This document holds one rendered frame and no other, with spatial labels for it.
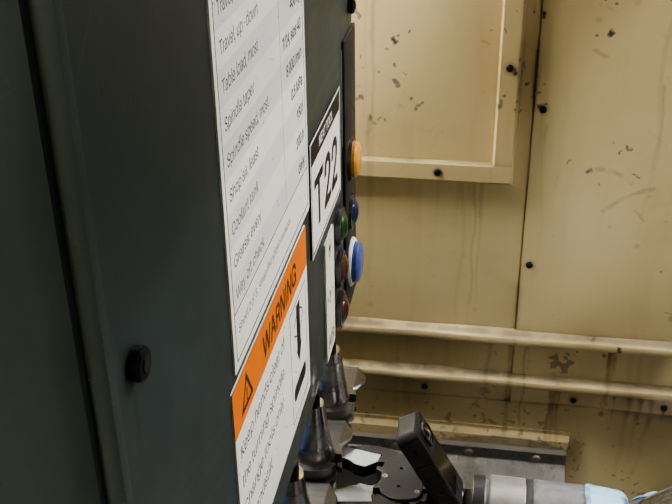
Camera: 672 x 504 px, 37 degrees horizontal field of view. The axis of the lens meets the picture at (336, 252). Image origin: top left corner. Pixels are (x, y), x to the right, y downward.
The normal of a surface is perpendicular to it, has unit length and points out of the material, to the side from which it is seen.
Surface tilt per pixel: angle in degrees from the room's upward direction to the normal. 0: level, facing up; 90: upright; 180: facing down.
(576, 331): 90
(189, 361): 90
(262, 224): 90
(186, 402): 90
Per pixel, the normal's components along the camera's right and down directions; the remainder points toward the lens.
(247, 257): 0.99, 0.07
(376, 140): -0.16, 0.47
